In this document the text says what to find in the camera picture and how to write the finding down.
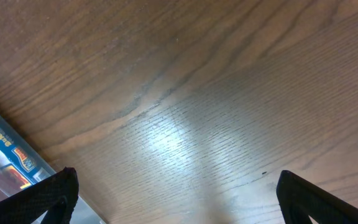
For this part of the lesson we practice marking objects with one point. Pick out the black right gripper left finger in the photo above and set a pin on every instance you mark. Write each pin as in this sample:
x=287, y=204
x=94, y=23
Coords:
x=55, y=198

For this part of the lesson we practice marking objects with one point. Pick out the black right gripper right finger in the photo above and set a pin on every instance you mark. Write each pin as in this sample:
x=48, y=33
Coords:
x=302, y=202

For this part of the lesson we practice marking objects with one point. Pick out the blue Kool Fever box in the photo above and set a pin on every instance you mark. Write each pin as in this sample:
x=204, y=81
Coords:
x=18, y=165

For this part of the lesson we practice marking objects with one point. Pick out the clear plastic container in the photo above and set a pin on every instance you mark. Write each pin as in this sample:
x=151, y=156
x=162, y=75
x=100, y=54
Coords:
x=82, y=213

